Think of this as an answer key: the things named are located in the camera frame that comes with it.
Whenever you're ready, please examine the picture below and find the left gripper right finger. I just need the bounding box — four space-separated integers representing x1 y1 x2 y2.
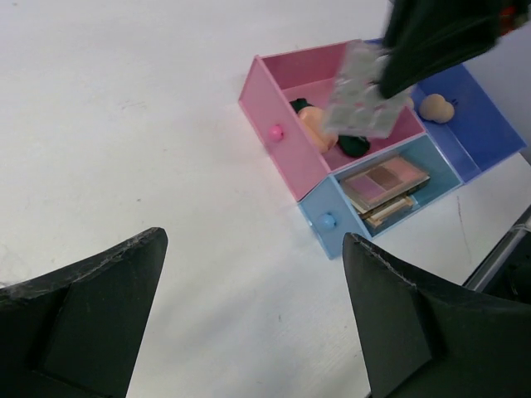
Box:
343 233 530 397

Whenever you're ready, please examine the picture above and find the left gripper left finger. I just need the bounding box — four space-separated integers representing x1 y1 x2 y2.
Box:
1 227 168 397

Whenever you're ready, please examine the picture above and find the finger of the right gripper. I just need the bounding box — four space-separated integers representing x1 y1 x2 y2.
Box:
378 0 504 99

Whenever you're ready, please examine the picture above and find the gourd sponge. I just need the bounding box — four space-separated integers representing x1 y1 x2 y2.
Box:
406 97 415 109
418 94 455 124

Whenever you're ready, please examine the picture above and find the silver grey eyeshadow palette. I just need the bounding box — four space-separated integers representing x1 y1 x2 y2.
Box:
324 40 412 139

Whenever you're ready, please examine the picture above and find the green puff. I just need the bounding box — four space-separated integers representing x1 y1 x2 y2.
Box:
290 98 312 114
337 135 371 158

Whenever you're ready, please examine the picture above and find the peach puff with ribbon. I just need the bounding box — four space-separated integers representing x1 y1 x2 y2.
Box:
298 106 339 153

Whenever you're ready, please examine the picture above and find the brown eyeshadow palette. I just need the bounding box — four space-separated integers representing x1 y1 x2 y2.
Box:
360 196 416 220

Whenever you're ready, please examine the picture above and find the gourd sponge front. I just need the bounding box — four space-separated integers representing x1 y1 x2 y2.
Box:
406 97 415 109

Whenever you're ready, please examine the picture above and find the colourful glitter eyeshadow palette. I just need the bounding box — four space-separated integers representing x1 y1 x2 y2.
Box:
364 201 412 228

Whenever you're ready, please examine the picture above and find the purple-blue organizer tray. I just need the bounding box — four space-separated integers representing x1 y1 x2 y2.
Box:
364 39 528 183

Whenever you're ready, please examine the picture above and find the pink drawer box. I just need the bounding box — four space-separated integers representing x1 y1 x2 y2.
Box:
238 39 428 202

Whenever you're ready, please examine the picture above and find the light blue drawer box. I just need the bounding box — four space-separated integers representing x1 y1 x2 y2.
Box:
300 134 457 260

